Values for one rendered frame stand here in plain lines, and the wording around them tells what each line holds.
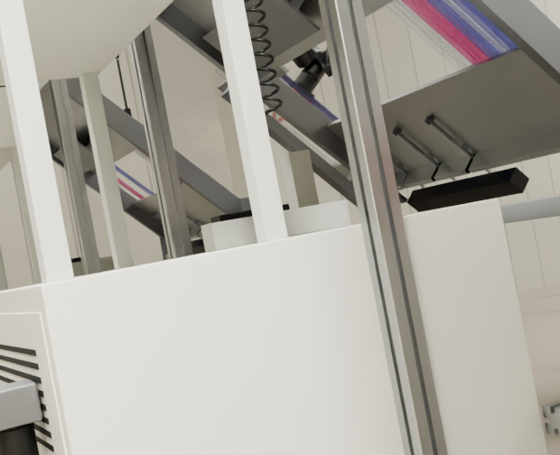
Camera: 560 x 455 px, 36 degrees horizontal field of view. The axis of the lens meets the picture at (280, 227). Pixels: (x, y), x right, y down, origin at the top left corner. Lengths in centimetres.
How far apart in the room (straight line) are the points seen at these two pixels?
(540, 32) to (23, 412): 90
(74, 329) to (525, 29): 78
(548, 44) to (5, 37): 78
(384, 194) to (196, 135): 346
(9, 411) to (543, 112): 98
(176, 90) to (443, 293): 348
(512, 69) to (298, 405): 69
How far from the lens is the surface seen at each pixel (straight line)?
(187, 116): 453
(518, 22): 134
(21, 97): 98
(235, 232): 139
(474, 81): 153
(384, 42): 530
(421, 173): 185
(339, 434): 109
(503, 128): 162
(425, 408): 112
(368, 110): 110
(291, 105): 187
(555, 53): 137
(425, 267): 116
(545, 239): 575
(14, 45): 100
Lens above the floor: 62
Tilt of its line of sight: 1 degrees up
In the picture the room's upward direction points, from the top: 11 degrees counter-clockwise
